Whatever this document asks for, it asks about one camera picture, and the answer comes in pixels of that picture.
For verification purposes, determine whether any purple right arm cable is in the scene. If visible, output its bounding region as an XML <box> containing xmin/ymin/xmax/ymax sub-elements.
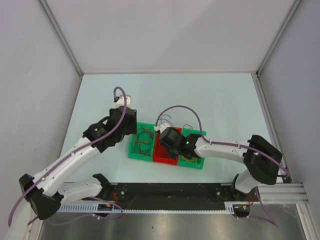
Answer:
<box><xmin>154</xmin><ymin>104</ymin><xmax>291</xmax><ymax>178</ymax></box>

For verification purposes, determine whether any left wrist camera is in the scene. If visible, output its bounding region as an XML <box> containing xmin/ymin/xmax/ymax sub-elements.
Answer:
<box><xmin>114</xmin><ymin>94</ymin><xmax>132</xmax><ymax>108</ymax></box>

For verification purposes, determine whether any red plastic bin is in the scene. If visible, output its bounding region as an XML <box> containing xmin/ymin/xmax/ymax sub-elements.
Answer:
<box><xmin>152</xmin><ymin>133</ymin><xmax>179</xmax><ymax>166</ymax></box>

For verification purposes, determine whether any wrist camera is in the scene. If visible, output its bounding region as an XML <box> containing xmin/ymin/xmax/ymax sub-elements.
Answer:
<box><xmin>153</xmin><ymin>123</ymin><xmax>171</xmax><ymax>134</ymax></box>
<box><xmin>114</xmin><ymin>94</ymin><xmax>132</xmax><ymax>108</ymax></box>

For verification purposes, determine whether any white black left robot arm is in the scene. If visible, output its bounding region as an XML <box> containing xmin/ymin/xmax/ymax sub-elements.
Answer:
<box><xmin>18</xmin><ymin>106</ymin><xmax>137</xmax><ymax>220</ymax></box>

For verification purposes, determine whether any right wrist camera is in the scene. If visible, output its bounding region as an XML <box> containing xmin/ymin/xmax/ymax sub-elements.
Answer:
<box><xmin>153</xmin><ymin>123</ymin><xmax>171</xmax><ymax>134</ymax></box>

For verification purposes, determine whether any right green plastic bin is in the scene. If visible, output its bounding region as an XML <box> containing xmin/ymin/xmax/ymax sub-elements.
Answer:
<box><xmin>177</xmin><ymin>125</ymin><xmax>205</xmax><ymax>170</ymax></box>

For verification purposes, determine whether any slotted cable duct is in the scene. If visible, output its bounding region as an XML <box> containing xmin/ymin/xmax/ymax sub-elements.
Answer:
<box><xmin>58</xmin><ymin>201</ymin><xmax>250</xmax><ymax>215</ymax></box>

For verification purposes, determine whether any green plastic bin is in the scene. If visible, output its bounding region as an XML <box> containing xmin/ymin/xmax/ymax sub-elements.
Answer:
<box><xmin>128</xmin><ymin>122</ymin><xmax>156</xmax><ymax>162</ymax></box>
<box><xmin>177</xmin><ymin>125</ymin><xmax>205</xmax><ymax>170</ymax></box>

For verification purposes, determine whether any yellow cable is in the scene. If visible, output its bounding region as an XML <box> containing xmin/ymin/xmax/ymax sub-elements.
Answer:
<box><xmin>181</xmin><ymin>154</ymin><xmax>203</xmax><ymax>169</ymax></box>

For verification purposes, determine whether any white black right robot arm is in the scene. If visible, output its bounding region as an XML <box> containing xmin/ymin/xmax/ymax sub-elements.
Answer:
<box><xmin>155</xmin><ymin>124</ymin><xmax>283</xmax><ymax>201</ymax></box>

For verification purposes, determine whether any dark red cable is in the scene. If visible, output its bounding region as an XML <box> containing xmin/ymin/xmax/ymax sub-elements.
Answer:
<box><xmin>132</xmin><ymin>127</ymin><xmax>155</xmax><ymax>157</ymax></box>

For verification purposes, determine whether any left green plastic bin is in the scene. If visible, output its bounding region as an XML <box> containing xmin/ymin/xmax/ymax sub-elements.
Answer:
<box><xmin>128</xmin><ymin>122</ymin><xmax>156</xmax><ymax>162</ymax></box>

